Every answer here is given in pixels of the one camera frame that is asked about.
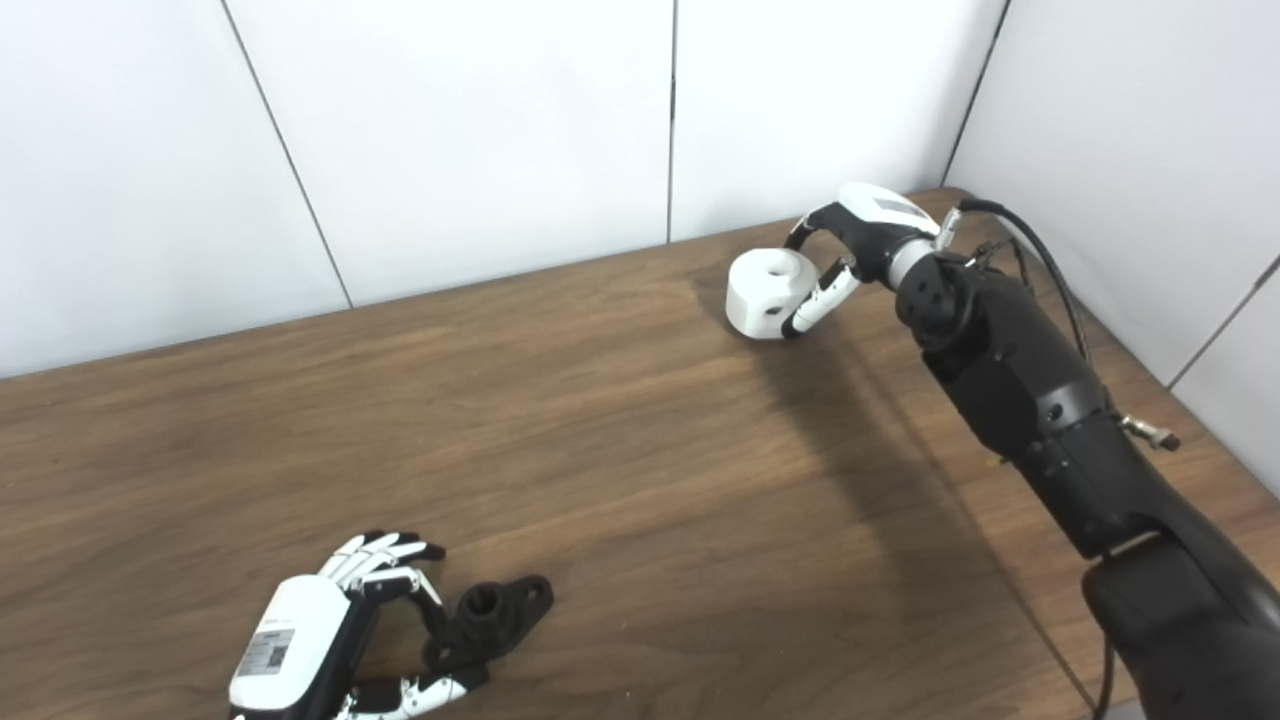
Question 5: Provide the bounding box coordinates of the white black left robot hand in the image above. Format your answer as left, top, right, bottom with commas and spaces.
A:
228, 531, 491, 720

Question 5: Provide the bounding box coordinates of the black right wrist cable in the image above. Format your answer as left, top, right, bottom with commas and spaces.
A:
940, 197, 1118, 720

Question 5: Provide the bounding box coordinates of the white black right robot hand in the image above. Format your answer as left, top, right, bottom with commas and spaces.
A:
780, 183, 943, 339

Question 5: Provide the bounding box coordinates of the black flanged holder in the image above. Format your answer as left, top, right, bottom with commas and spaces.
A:
422, 575, 555, 673

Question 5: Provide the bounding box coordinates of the round white piece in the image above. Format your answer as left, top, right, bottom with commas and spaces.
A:
725, 249, 823, 341

